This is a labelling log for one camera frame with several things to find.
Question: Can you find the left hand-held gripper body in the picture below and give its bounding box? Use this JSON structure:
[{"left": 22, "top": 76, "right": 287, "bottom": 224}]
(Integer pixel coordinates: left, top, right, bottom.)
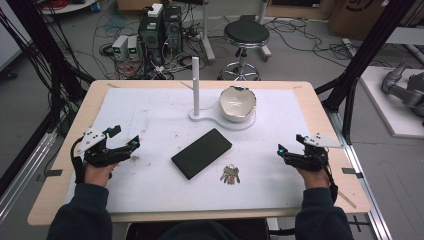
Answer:
[{"left": 76, "top": 127, "right": 133, "bottom": 168}]

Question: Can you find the white platform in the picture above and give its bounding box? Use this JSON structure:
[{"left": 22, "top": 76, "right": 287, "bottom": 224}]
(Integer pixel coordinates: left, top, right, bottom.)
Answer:
[{"left": 359, "top": 65, "right": 424, "bottom": 140}]

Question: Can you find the grey power supply unit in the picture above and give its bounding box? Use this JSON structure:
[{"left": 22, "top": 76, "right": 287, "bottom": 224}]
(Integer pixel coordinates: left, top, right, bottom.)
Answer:
[
  {"left": 111, "top": 34, "right": 130, "bottom": 62},
  {"left": 127, "top": 35, "right": 140, "bottom": 62}
]

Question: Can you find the black computer tower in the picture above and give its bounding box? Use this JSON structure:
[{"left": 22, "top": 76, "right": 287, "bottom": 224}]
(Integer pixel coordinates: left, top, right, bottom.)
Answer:
[
  {"left": 137, "top": 13, "right": 165, "bottom": 66},
  {"left": 162, "top": 5, "right": 184, "bottom": 56}
]

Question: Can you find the tangle of floor cables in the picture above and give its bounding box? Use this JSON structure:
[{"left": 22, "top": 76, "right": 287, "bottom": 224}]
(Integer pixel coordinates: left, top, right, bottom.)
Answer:
[{"left": 91, "top": 6, "right": 214, "bottom": 81}]

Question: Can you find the cardboard box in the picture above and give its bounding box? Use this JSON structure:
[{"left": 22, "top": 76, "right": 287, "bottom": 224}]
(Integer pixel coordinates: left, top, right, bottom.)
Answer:
[{"left": 327, "top": 0, "right": 399, "bottom": 42}]

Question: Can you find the bunch of metal keys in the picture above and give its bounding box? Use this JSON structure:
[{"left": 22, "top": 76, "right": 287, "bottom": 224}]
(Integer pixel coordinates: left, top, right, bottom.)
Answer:
[{"left": 219, "top": 164, "right": 241, "bottom": 186}]

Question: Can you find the black round stool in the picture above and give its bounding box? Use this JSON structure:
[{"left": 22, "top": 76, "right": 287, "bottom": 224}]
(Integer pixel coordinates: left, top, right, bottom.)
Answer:
[{"left": 217, "top": 14, "right": 271, "bottom": 82}]

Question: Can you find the black frame post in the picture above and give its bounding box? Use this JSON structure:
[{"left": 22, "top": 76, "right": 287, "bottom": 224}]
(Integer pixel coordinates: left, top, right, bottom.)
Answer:
[
  {"left": 314, "top": 0, "right": 418, "bottom": 145},
  {"left": 0, "top": 0, "right": 96, "bottom": 111}
]

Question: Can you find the aluminium rail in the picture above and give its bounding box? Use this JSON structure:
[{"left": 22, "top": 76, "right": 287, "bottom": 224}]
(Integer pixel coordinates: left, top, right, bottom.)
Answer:
[
  {"left": 0, "top": 130, "right": 58, "bottom": 223},
  {"left": 327, "top": 109, "right": 394, "bottom": 240}
]

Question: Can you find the white bowl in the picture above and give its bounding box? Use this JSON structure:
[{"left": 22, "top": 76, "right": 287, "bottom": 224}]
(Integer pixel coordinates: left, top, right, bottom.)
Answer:
[{"left": 218, "top": 85, "right": 258, "bottom": 123}]

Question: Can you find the white box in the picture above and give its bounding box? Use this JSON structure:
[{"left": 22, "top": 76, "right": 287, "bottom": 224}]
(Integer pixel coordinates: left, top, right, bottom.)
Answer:
[{"left": 147, "top": 3, "right": 164, "bottom": 19}]

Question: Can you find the black rectangular case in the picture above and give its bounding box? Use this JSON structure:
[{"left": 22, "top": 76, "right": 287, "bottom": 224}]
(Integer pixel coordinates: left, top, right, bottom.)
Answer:
[{"left": 170, "top": 128, "right": 233, "bottom": 181}]

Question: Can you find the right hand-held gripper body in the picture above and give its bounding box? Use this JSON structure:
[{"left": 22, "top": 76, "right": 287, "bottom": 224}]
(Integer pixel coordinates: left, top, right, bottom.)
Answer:
[{"left": 284, "top": 132, "right": 344, "bottom": 173}]

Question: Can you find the person's right hand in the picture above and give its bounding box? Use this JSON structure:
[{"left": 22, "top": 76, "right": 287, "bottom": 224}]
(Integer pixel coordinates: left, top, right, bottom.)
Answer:
[{"left": 295, "top": 167, "right": 331, "bottom": 190}]

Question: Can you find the white table mat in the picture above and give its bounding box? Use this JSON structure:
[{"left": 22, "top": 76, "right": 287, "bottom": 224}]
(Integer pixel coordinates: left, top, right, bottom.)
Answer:
[{"left": 65, "top": 87, "right": 312, "bottom": 214}]

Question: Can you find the person's left hand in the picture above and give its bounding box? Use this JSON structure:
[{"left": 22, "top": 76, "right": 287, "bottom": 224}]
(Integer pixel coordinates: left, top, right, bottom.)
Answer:
[{"left": 83, "top": 161, "right": 118, "bottom": 188}]

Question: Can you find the white stand with post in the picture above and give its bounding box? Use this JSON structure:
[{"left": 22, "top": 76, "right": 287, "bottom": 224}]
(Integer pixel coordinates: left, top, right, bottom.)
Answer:
[{"left": 188, "top": 56, "right": 258, "bottom": 133}]

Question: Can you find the white table leg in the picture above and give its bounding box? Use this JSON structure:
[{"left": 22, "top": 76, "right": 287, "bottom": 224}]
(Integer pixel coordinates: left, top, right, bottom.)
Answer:
[{"left": 199, "top": 0, "right": 217, "bottom": 65}]

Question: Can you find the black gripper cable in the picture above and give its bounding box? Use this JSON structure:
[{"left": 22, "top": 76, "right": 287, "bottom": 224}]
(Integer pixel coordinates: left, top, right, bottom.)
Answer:
[
  {"left": 319, "top": 155, "right": 340, "bottom": 205},
  {"left": 69, "top": 137, "right": 87, "bottom": 185}
]

